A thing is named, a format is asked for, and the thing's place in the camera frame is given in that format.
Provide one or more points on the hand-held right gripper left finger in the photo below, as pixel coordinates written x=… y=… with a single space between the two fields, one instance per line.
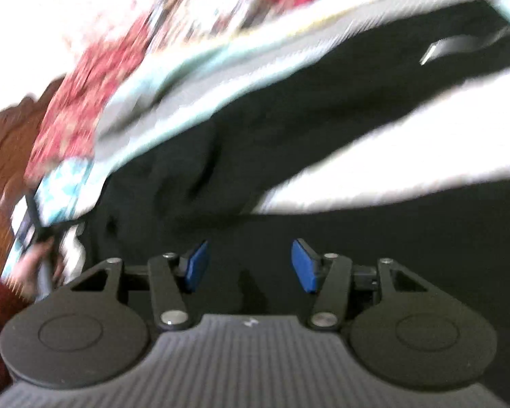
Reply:
x=196 y=265

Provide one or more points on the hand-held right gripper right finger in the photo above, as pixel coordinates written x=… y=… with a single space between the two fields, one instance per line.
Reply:
x=304 y=265

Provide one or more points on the black pants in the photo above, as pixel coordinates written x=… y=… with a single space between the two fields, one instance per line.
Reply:
x=280 y=114

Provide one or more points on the person's left hand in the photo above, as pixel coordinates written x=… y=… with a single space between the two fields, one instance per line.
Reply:
x=27 y=270

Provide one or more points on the teal lattice pillow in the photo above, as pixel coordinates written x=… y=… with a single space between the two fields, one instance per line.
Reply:
x=63 y=187

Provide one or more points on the carved wooden headboard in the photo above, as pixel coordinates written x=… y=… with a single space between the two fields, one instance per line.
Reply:
x=4 y=165

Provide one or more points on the red floral blanket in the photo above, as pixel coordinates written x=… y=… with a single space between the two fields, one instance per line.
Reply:
x=80 y=89

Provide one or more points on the patterned bedspread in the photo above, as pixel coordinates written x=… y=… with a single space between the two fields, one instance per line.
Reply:
x=174 y=106

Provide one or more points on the cream floral cushion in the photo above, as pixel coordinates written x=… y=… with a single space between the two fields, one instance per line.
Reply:
x=195 y=4

